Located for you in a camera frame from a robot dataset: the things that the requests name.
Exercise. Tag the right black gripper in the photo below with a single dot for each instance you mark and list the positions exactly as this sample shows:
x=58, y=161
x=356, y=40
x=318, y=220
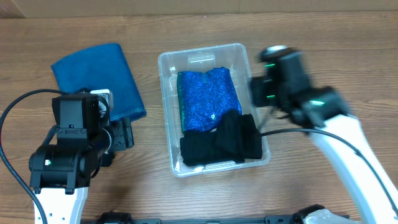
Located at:
x=257, y=87

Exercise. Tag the clear plastic container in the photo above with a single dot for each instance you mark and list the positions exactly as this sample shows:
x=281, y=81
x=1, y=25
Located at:
x=231, y=56

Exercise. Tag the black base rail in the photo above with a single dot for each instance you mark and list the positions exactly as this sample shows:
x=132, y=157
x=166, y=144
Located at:
x=312, y=214

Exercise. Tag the blue glitter cloth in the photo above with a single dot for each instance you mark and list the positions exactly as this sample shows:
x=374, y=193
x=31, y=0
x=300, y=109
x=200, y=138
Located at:
x=204, y=97

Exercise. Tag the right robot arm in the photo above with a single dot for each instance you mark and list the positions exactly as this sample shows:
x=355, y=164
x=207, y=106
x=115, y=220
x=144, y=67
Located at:
x=325, y=117

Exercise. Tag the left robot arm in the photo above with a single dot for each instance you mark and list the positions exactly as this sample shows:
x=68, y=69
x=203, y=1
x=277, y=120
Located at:
x=61, y=173

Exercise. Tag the blue denim cloth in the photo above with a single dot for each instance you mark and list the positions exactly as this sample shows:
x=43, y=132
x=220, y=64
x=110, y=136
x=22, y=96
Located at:
x=102, y=67

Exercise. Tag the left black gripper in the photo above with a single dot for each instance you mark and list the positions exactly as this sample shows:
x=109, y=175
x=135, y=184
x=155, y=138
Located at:
x=125, y=134

